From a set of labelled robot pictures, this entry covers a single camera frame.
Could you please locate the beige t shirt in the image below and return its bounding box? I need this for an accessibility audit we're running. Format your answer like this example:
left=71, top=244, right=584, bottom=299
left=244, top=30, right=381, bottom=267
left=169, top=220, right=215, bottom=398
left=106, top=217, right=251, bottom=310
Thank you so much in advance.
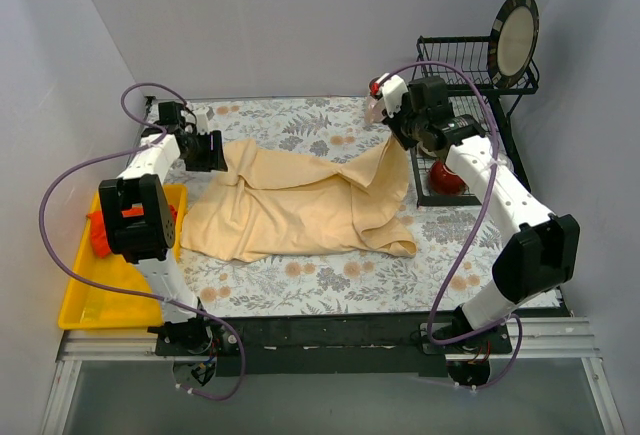
left=181, top=137, right=417, bottom=262

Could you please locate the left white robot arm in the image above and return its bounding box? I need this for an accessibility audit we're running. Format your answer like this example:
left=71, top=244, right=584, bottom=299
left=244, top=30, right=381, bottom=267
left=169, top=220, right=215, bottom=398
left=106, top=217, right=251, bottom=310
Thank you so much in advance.
left=98, top=101, right=228, bottom=323

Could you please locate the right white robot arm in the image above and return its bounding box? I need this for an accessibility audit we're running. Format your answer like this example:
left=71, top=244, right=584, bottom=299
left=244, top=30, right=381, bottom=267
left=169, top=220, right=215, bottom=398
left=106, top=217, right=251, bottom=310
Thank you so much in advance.
left=370, top=75, right=580, bottom=353

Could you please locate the pink ceramic mug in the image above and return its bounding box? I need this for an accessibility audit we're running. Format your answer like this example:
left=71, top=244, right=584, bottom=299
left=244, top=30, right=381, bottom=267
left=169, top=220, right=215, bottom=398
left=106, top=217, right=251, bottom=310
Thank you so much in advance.
left=364, top=91, right=386, bottom=125

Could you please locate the red bowl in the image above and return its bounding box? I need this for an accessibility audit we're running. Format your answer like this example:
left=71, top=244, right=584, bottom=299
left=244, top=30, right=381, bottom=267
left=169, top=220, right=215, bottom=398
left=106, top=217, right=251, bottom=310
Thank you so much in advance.
left=428, top=160, right=466, bottom=196

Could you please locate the black rimmed beige plate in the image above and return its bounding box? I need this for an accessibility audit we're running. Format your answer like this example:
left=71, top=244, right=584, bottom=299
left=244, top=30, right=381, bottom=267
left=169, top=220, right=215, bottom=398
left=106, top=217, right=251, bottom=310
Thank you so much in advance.
left=487, top=0, right=540, bottom=89

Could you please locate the orange red cloth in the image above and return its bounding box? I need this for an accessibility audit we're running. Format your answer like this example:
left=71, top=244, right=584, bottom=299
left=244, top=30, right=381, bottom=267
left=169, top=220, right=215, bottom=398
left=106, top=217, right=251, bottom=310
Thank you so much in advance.
left=87, top=205, right=178, bottom=258

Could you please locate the black wire dish rack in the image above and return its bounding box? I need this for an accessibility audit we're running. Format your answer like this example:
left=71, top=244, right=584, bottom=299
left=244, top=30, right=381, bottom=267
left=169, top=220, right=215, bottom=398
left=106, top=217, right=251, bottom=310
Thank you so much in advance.
left=409, top=34, right=541, bottom=208

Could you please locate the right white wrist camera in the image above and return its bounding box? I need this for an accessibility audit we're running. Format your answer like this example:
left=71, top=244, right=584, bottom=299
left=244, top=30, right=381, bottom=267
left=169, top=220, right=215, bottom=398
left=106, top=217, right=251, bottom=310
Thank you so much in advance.
left=369, top=73, right=408, bottom=118

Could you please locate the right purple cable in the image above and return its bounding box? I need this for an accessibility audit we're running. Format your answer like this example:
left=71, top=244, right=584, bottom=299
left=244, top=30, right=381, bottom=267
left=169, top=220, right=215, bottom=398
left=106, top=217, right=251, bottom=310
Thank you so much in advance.
left=374, top=61, right=525, bottom=390

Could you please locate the purple cable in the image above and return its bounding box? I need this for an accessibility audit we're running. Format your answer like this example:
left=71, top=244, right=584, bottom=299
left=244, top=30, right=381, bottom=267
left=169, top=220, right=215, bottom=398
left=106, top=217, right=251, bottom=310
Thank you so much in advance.
left=374, top=61, right=525, bottom=390
left=38, top=83, right=247, bottom=401

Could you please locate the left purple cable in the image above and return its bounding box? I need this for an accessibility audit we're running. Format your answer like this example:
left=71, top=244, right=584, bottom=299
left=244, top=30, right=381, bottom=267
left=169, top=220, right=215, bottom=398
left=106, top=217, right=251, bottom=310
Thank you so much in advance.
left=38, top=83, right=247, bottom=401

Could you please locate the aluminium frame rail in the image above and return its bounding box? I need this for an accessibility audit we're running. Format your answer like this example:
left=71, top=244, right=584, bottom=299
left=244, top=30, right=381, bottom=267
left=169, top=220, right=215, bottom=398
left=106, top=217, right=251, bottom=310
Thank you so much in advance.
left=42, top=317, right=626, bottom=435

